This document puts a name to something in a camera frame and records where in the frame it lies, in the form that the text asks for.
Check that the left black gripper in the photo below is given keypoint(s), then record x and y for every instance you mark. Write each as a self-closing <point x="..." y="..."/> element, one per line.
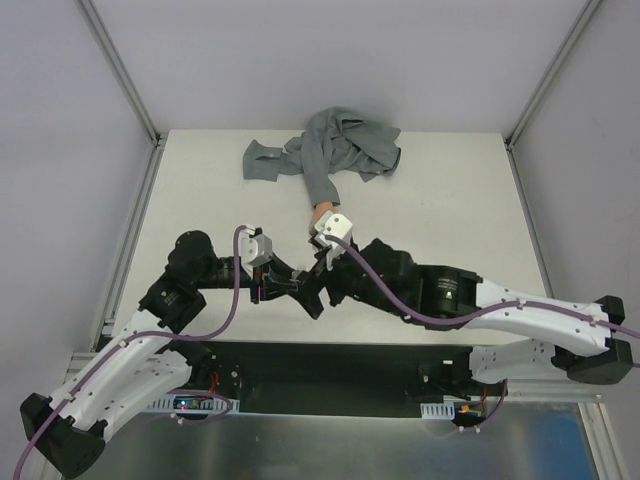
<point x="257" y="285"/>

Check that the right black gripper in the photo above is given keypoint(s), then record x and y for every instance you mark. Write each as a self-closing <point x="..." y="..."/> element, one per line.
<point x="326" y="262"/>

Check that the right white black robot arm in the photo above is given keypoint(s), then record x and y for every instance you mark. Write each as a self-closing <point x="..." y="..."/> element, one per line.
<point x="556" y="338"/>

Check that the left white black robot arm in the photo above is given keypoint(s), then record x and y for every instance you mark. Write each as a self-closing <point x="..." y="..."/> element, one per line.
<point x="151" y="355"/>

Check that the mannequin hand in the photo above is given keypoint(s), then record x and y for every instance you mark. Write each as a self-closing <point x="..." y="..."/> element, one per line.
<point x="320" y="209"/>

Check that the grey crumpled shirt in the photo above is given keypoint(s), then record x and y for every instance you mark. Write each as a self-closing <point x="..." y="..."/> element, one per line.
<point x="334" y="140"/>

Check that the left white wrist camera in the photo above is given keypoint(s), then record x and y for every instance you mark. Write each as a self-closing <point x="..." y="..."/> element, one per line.
<point x="256" y="249"/>

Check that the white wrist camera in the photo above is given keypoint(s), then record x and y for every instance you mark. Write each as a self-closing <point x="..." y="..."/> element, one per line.
<point x="328" y="234"/>
<point x="256" y="249"/>

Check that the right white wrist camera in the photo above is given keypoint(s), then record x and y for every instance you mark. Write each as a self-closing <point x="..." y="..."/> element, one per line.
<point x="328" y="234"/>

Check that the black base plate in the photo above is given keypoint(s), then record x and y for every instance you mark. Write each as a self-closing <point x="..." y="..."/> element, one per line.
<point x="353" y="380"/>

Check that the left aluminium frame post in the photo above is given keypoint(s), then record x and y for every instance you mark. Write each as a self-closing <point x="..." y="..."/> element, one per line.
<point x="114" y="61"/>

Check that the aluminium frame post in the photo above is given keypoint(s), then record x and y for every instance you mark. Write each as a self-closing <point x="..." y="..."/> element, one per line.
<point x="552" y="72"/>
<point x="114" y="61"/>

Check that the right aluminium frame post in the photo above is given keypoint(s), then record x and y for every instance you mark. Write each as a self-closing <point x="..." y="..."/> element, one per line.
<point x="552" y="72"/>

